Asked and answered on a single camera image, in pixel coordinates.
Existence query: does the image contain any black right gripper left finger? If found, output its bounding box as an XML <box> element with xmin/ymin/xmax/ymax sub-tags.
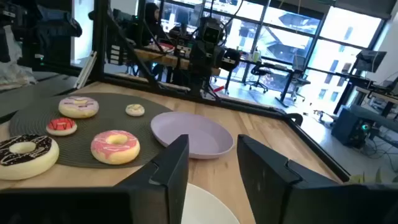
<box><xmin>0</xmin><ymin>134</ymin><xmax>190</xmax><ymax>224</ymax></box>

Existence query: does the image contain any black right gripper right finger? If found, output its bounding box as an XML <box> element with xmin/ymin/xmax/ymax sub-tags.
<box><xmin>237</xmin><ymin>134</ymin><xmax>398</xmax><ymax>224</ymax></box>

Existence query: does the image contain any large pink iced donut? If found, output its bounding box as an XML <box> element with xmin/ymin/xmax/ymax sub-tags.
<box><xmin>90</xmin><ymin>129</ymin><xmax>141</xmax><ymax>166</ymax></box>

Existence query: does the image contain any small cream donut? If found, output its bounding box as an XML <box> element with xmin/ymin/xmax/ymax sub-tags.
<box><xmin>125</xmin><ymin>103</ymin><xmax>146</xmax><ymax>118</ymax></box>

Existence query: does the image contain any large lilac iced donut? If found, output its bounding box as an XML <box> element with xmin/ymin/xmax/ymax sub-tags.
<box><xmin>58</xmin><ymin>96</ymin><xmax>100</xmax><ymax>119</ymax></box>

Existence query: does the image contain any small red striped donut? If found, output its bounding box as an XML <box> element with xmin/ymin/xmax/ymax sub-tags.
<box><xmin>45</xmin><ymin>117</ymin><xmax>78</xmax><ymax>137</ymax></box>

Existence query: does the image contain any large chocolate sprinkled donut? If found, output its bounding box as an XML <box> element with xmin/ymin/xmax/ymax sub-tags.
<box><xmin>0</xmin><ymin>134</ymin><xmax>60</xmax><ymax>181</ymax></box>

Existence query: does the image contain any white plate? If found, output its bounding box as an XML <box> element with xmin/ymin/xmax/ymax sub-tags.
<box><xmin>181</xmin><ymin>182</ymin><xmax>241</xmax><ymax>224</ymax></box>

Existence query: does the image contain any wooden top desk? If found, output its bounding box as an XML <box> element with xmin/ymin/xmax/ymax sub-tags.
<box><xmin>133</xmin><ymin>48</ymin><xmax>221</xmax><ymax>77</ymax></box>
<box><xmin>333</xmin><ymin>70</ymin><xmax>398</xmax><ymax>121</ymax></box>

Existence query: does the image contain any black office chair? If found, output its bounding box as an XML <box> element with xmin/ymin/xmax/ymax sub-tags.
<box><xmin>244</xmin><ymin>62</ymin><xmax>273</xmax><ymax>94</ymax></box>

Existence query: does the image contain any purple plate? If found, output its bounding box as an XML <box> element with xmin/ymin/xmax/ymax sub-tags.
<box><xmin>150</xmin><ymin>111</ymin><xmax>235</xmax><ymax>160</ymax></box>

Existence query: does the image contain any person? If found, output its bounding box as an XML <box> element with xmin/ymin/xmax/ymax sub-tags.
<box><xmin>141</xmin><ymin>2</ymin><xmax>170</xmax><ymax>47</ymax></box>

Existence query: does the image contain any black office desk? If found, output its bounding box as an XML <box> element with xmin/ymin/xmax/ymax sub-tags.
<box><xmin>239</xmin><ymin>58</ymin><xmax>307</xmax><ymax>108</ymax></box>

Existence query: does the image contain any grey round woven placemat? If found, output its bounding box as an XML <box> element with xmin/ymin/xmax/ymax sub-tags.
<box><xmin>8</xmin><ymin>92</ymin><xmax>174</xmax><ymax>169</ymax></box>

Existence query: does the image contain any grey office chair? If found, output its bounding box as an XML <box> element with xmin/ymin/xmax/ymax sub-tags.
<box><xmin>287</xmin><ymin>55</ymin><xmax>312</xmax><ymax>103</ymax></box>

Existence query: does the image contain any dark computer tower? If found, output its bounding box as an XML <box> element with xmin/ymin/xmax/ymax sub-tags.
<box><xmin>331</xmin><ymin>107</ymin><xmax>379</xmax><ymax>149</ymax></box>

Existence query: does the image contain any white aluminium bar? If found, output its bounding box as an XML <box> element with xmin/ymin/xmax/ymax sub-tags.
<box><xmin>73</xmin><ymin>51</ymin><xmax>98</xmax><ymax>90</ymax></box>

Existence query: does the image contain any dark storage rack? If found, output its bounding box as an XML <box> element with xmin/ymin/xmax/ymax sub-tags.
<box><xmin>0</xmin><ymin>0</ymin><xmax>83</xmax><ymax>68</ymax></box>

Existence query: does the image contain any black computer monitor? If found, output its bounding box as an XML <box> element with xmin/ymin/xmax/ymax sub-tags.
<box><xmin>353</xmin><ymin>49</ymin><xmax>388</xmax><ymax>74</ymax></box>

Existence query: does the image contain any white plastic bag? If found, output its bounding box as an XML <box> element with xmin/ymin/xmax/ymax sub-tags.
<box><xmin>0</xmin><ymin>24</ymin><xmax>37</xmax><ymax>91</ymax></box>

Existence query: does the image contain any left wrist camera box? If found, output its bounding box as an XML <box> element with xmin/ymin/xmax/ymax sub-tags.
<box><xmin>201</xmin><ymin>17</ymin><xmax>224</xmax><ymax>44</ymax></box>

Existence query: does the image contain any black aluminium rig frame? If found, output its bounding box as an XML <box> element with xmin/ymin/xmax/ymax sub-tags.
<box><xmin>88</xmin><ymin>0</ymin><xmax>351</xmax><ymax>183</ymax></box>

